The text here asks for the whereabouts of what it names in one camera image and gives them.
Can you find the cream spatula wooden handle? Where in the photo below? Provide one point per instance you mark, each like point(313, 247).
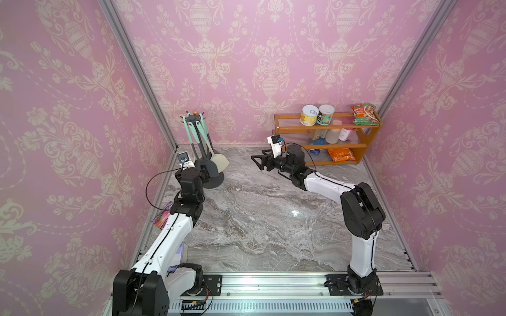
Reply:
point(201, 127)

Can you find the white bottle on shelf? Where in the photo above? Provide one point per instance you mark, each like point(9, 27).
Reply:
point(332, 136)

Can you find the green red snack bag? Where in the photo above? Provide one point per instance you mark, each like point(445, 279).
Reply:
point(365, 114)

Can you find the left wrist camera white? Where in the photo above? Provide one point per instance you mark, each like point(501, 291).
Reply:
point(185, 161)

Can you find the grey utensil rack stand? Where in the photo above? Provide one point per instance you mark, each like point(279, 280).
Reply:
point(216, 179)

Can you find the yellow tin can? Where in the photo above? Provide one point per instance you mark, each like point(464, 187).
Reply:
point(309, 115)

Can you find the wooden shelf rack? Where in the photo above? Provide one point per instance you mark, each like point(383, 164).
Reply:
point(360, 139)

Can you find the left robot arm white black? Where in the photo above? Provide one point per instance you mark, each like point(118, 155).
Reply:
point(149, 287)

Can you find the aluminium front rail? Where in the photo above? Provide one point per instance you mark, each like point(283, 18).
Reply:
point(409, 293)

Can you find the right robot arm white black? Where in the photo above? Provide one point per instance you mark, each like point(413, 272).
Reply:
point(363, 215)

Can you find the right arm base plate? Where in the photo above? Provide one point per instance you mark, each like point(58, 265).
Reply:
point(346, 285)

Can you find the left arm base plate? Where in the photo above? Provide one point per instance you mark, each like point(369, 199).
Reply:
point(211, 284)

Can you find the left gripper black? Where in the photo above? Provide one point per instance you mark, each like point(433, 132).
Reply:
point(203, 173)

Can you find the purple candy bag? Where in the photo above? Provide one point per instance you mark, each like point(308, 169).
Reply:
point(161, 218)

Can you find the green label tin can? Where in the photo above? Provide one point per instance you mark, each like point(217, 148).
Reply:
point(325, 114)

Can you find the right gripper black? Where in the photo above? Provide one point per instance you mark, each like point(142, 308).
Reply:
point(266, 159)

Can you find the beige box on shelf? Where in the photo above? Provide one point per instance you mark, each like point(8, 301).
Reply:
point(316, 134)

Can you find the grey spatula mint handle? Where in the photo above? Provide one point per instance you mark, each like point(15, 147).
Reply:
point(200, 140)
point(189, 135)

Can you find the cream spatula mint handle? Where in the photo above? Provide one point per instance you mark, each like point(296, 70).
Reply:
point(223, 163)

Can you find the orange snack bag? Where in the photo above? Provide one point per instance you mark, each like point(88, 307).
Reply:
point(341, 154)

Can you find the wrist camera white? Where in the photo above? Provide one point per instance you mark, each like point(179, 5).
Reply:
point(276, 143)
point(185, 161)

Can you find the pink cap white bottle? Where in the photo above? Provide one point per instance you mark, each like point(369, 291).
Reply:
point(344, 134)

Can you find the purple tissue box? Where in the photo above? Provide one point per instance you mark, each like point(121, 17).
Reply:
point(179, 258)

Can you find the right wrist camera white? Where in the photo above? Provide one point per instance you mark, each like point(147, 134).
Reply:
point(276, 143)

